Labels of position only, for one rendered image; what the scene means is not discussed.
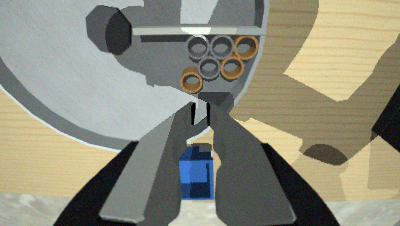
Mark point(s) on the grey metal sleeve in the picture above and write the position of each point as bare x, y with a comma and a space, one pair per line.
225, 54
209, 74
193, 54

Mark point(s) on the bronze bushing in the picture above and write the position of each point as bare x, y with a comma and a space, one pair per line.
235, 73
251, 52
191, 88

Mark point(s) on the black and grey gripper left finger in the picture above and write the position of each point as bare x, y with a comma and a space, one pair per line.
141, 185

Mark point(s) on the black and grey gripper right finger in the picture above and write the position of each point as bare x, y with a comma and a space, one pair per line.
255, 185

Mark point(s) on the blue open crate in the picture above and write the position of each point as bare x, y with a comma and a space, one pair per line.
197, 180

